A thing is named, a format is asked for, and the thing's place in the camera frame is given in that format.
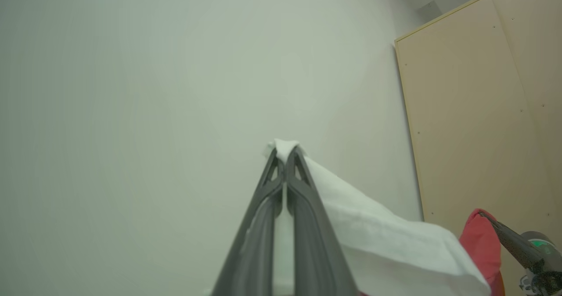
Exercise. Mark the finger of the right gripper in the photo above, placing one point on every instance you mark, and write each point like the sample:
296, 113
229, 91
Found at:
513, 243

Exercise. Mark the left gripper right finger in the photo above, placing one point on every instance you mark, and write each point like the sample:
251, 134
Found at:
316, 261

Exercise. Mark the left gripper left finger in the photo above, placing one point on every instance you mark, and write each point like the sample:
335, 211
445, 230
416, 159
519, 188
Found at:
250, 261

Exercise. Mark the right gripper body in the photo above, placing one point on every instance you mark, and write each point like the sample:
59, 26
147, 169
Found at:
551, 252

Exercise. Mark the red jersey with white stripes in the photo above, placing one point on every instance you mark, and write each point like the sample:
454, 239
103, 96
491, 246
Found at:
386, 243

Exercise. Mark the beige wooden cabinet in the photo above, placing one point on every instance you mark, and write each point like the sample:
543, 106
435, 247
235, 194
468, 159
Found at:
474, 111

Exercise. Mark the small grey wall box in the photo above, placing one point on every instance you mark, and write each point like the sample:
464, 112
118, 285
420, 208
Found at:
429, 11

